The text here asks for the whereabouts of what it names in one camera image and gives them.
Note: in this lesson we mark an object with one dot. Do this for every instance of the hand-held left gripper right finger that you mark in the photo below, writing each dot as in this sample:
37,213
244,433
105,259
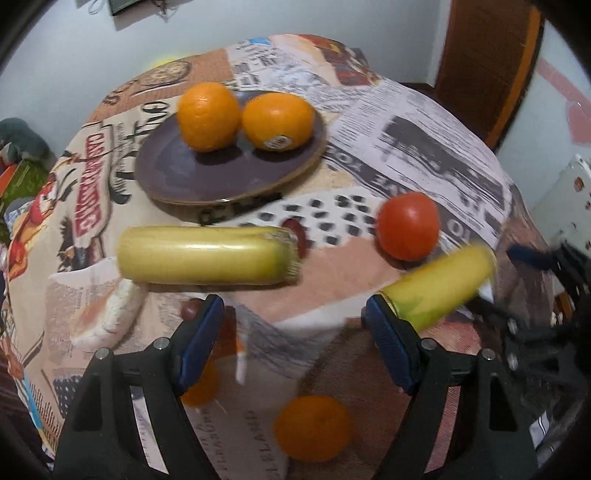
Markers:
392,346

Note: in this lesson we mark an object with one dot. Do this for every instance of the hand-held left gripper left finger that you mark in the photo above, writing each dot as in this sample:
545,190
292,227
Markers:
203,344

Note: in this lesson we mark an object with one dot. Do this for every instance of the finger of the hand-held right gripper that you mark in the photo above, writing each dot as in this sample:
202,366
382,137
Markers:
531,257
503,318

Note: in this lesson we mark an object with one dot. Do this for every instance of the dark red grape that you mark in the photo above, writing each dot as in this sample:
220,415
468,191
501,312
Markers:
295,233
190,310

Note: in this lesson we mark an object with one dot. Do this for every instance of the small yellow banana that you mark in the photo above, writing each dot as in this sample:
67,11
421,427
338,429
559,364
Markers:
438,286

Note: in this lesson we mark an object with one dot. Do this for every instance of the large yellow banana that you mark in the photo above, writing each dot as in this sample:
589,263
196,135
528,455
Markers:
198,254

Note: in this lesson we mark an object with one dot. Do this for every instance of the red tomato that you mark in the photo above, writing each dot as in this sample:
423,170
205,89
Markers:
406,226

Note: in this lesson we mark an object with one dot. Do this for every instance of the dark purple plate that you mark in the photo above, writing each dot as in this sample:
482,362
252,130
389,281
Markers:
207,170

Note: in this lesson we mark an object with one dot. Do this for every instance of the orange with sticker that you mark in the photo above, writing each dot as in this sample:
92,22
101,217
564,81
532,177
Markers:
277,115

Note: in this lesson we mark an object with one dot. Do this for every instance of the white metal panel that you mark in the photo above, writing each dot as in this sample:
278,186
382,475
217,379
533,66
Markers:
572,198

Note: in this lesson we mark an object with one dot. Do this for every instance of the printed tablecloth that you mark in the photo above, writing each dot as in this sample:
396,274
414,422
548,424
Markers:
351,258

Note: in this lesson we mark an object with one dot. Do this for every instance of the wooden door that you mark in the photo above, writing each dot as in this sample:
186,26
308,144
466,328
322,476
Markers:
485,69

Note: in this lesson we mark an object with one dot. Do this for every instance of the green bag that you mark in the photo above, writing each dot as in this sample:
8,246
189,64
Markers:
23,184

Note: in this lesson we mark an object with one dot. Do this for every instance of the grey cushion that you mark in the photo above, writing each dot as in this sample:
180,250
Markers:
23,138

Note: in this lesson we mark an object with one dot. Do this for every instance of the grey box under television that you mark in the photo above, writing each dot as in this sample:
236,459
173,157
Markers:
122,5

